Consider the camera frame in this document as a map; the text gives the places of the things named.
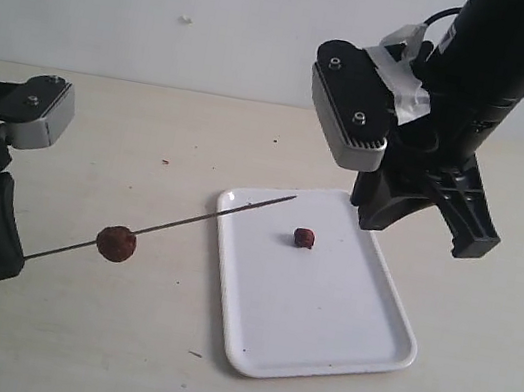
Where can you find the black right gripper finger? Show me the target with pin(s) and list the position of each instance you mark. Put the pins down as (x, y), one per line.
(459, 194)
(387, 197)

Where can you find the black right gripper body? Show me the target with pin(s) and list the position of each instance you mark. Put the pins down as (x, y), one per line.
(447, 137)

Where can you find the thin metal skewer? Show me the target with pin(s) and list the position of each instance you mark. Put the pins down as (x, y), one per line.
(165, 226)

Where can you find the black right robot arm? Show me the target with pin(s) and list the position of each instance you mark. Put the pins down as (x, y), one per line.
(474, 77)

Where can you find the white tape strip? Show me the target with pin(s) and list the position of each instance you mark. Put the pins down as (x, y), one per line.
(411, 100)

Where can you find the white plastic tray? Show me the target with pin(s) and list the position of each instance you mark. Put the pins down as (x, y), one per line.
(287, 311)

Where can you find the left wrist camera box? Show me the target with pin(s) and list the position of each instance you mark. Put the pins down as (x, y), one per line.
(36, 113)

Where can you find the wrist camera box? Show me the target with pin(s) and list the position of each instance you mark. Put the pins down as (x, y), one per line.
(36, 113)
(353, 106)

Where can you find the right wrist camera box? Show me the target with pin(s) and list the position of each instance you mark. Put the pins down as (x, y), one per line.
(353, 106)

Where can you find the small white wall peg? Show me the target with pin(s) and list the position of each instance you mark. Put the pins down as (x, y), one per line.
(186, 20)

